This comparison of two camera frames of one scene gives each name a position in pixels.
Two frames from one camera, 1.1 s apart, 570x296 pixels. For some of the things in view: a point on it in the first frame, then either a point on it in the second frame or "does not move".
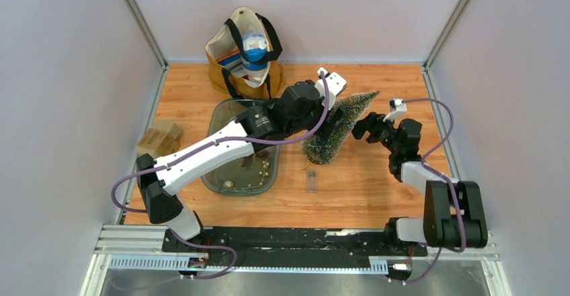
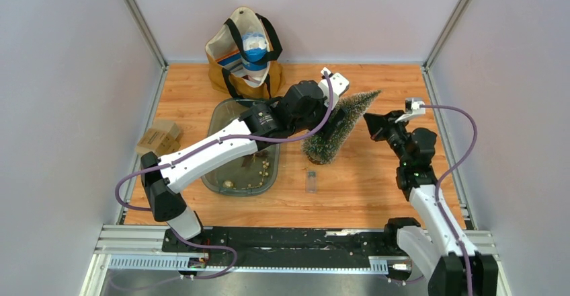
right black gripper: x=372 y=121 -> x=378 y=125
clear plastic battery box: x=312 y=181 does not move
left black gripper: x=329 y=127 does not move
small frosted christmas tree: x=323 y=149 does not move
